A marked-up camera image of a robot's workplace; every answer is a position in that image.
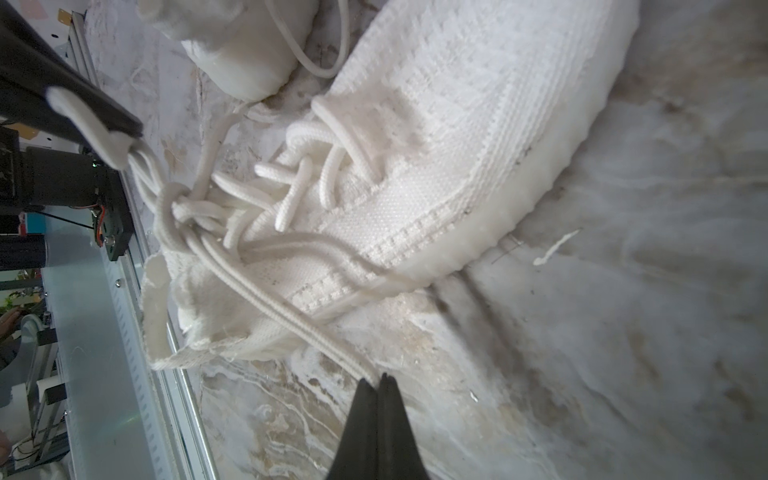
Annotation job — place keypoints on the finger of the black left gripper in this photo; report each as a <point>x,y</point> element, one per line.
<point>24,100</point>
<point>29,67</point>

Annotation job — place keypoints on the front aluminium rail frame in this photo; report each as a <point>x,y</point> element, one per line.
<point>124,420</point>

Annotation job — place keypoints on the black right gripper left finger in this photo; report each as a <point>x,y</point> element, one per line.
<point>356,457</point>

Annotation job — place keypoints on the white knit sneaker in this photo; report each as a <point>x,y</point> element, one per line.
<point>445,126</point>
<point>236,43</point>

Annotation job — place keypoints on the sneaker white shoelace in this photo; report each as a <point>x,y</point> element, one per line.
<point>317,33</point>
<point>208,223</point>

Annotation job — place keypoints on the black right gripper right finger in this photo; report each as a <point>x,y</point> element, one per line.
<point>398,456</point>

